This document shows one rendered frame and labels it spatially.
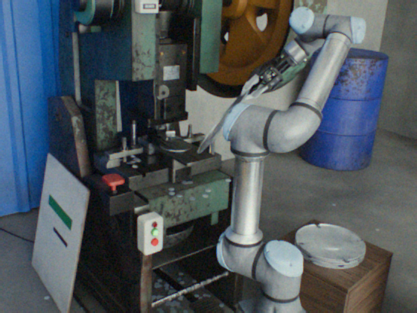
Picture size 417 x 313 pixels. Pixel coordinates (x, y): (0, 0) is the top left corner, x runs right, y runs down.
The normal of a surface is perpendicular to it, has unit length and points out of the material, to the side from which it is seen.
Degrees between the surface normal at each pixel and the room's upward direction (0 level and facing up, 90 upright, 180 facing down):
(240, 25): 90
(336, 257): 0
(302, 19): 63
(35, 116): 90
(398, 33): 90
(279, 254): 8
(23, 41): 90
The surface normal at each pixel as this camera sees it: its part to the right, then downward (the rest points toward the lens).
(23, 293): 0.05, -0.94
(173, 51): 0.62, 0.30
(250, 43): -0.78, 0.18
